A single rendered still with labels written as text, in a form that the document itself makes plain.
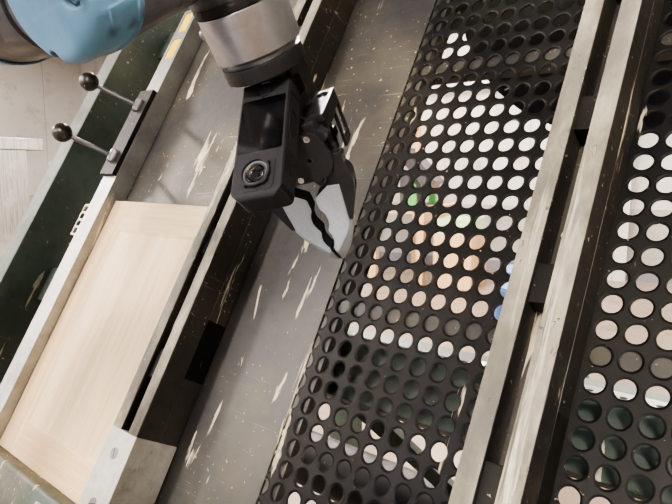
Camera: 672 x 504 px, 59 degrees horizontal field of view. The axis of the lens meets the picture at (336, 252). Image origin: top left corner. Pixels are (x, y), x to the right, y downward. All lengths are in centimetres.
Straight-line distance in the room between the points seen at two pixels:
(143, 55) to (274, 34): 112
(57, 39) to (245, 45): 14
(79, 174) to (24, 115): 1191
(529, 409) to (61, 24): 44
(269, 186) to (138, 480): 52
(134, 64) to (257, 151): 112
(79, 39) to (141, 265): 71
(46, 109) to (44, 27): 1322
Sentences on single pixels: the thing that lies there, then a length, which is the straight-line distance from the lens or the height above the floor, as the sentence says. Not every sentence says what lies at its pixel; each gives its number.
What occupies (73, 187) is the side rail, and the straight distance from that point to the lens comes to 148.
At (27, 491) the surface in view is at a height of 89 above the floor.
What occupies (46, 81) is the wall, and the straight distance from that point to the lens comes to 1373.
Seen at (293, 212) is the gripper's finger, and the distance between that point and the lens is 56.
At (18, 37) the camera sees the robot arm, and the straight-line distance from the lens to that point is 51.
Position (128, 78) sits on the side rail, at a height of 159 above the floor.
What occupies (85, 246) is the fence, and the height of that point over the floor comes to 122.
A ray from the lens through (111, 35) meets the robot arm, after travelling 41.
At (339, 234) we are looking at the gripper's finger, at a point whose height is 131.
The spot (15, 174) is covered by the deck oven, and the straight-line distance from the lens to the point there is 810.
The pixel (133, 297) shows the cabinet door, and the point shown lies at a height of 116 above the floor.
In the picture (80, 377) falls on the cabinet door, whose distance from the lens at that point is 110.
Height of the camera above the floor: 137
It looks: 8 degrees down
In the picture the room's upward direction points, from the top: straight up
